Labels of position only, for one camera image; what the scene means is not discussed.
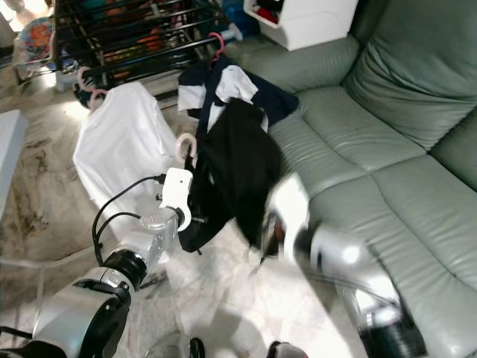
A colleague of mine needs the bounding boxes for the pink plastic hanger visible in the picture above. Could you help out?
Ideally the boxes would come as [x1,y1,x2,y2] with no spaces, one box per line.
[176,132,199,166]
[76,66,109,113]
[207,31,227,64]

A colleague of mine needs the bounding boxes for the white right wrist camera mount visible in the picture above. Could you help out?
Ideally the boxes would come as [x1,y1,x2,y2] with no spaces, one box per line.
[265,173,312,266]

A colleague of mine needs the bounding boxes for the colourful baby bouncer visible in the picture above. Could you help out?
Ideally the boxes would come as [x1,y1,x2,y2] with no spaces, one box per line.
[19,16,57,72]

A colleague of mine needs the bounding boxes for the white storage cabinet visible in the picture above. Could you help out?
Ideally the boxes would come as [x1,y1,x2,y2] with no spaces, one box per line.
[242,0,360,51]

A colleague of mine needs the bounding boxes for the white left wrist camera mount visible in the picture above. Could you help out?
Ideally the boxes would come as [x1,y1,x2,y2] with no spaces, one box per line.
[160,168,195,232]

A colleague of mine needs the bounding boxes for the grey green leather sofa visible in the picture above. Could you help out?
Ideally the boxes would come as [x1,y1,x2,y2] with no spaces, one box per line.
[224,0,477,358]

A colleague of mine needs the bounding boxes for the robot left leg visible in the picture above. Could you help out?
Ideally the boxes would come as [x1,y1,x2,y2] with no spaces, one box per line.
[145,334,203,358]

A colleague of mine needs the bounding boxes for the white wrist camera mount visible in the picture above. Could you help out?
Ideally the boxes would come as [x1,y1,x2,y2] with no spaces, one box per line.
[160,168,195,232]
[265,173,312,266]

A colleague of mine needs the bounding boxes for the robot leg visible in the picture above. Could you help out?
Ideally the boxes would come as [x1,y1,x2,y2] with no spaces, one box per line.
[267,342,310,358]
[145,334,203,358]

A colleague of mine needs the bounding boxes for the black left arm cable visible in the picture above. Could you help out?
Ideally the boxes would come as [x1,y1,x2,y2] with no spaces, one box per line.
[92,174,166,269]

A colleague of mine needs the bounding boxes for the robot right leg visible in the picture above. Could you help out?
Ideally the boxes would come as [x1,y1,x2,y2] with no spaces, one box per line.
[267,342,310,358]

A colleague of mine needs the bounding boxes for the black metal drying rack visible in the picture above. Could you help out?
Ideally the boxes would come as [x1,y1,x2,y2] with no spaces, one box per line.
[54,0,243,94]

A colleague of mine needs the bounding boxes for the white shirt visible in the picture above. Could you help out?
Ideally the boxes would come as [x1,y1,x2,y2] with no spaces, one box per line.
[73,81,180,247]

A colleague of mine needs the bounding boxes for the red item in cabinet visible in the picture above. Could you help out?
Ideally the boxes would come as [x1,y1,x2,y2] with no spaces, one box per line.
[257,6,280,23]

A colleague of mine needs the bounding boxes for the navy jersey white sleeves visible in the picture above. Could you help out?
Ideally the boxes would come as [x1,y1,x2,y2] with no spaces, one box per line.
[177,54,299,135]

